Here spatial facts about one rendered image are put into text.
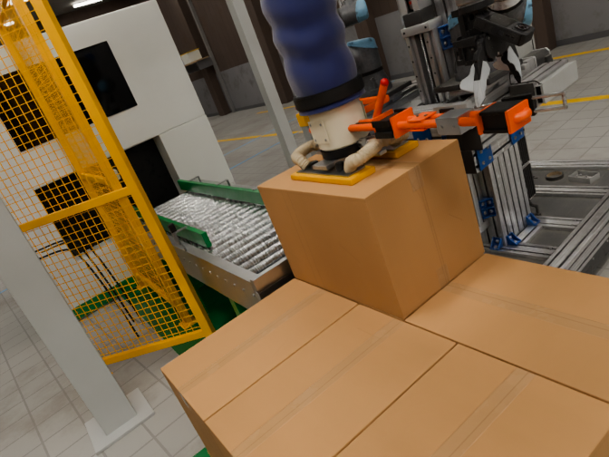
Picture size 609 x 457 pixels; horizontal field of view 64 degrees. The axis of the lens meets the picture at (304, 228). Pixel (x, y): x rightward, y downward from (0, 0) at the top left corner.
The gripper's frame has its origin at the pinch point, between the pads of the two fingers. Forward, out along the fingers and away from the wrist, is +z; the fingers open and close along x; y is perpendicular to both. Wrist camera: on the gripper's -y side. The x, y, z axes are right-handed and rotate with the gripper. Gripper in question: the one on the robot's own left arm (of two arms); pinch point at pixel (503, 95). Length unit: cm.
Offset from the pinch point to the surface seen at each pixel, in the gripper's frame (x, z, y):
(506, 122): 3.9, 4.8, -2.3
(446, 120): 3.9, 3.3, 13.5
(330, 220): 22, 27, 51
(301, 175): 15, 15, 70
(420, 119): 3.2, 2.9, 22.5
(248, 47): -152, -28, 382
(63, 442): 132, 112, 183
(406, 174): 4.6, 18.1, 31.7
